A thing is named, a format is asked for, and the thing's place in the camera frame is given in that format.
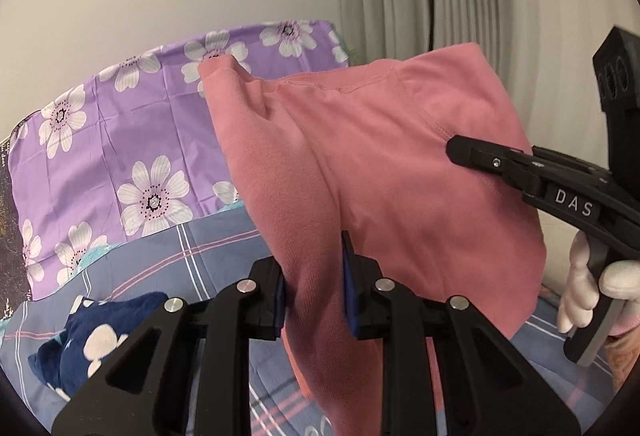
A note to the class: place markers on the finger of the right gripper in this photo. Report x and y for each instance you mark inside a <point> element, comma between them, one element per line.
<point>511,164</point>

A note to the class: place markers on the dark gold-tree pillow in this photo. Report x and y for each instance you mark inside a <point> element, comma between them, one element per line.
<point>14,287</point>

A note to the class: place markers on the blue striped bed sheet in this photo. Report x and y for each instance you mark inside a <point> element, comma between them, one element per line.
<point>195,262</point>

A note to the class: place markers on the purple floral pillow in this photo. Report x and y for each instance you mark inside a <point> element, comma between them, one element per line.
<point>132,150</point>

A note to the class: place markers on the white gloved right hand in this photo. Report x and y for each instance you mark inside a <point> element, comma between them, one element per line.
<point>620,280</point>

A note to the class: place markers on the navy star fleece garment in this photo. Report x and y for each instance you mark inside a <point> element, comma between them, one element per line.
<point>93,330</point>

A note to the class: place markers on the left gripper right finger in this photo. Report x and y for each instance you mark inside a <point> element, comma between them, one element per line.
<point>445,357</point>

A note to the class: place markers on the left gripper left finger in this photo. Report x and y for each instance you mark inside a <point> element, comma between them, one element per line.
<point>185,369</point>

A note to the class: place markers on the pink long-sleeve shirt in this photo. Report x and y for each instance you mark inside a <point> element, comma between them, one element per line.
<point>362,150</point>

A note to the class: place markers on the beige curtain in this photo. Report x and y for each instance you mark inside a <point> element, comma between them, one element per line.
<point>541,50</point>

